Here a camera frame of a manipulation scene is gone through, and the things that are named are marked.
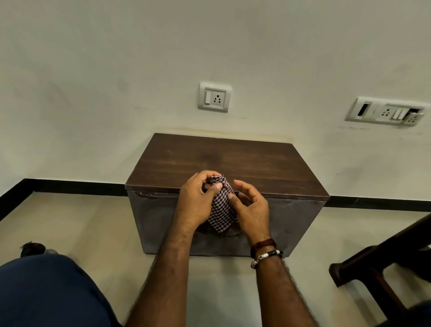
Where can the brown plastic stool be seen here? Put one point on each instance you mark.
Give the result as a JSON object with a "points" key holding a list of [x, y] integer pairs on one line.
{"points": [[370, 266]]}

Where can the person's right forearm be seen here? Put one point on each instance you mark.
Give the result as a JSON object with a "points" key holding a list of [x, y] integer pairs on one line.
{"points": [[281, 296]]}

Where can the person's left forearm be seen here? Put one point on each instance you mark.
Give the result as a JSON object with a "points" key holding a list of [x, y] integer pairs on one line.
{"points": [[165, 283]]}

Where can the person's left hand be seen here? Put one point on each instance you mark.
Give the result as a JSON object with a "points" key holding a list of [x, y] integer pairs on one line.
{"points": [[193, 205]]}

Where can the person's right hand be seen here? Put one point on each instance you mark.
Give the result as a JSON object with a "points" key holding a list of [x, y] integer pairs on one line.
{"points": [[256, 219]]}

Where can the checkered maroon white cloth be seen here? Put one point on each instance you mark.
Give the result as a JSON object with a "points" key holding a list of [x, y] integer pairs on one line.
{"points": [[222, 209]]}

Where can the person's dark trousers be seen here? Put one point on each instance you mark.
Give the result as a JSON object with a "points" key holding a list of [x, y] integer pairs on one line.
{"points": [[50, 293]]}

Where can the small white socket panel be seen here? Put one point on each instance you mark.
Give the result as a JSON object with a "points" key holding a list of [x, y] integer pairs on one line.
{"points": [[214, 97]]}

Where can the brown wooden cabinet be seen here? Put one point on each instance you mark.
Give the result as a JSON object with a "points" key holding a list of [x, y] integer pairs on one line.
{"points": [[269, 165]]}

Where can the wide white switch panel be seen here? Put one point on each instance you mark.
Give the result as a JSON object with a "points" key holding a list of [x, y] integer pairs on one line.
{"points": [[385, 112]]}

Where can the steel water bottle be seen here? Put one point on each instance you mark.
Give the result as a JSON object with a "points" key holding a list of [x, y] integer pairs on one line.
{"points": [[33, 249]]}

